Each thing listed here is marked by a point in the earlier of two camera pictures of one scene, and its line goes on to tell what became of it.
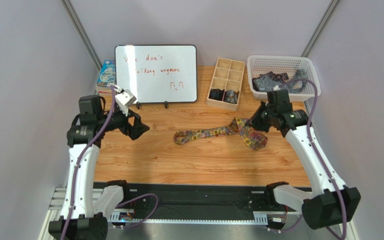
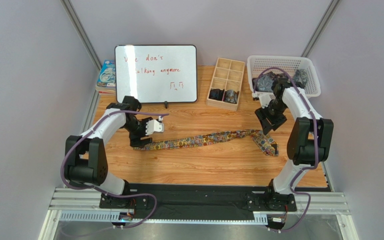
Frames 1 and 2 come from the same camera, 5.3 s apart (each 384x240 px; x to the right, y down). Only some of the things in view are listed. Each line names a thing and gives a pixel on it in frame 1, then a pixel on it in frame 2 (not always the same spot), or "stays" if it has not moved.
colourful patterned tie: x=240 y=127 to x=266 y=143
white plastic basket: x=260 y=64 stays
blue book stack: x=107 y=77 stays
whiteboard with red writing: x=157 y=73 stays
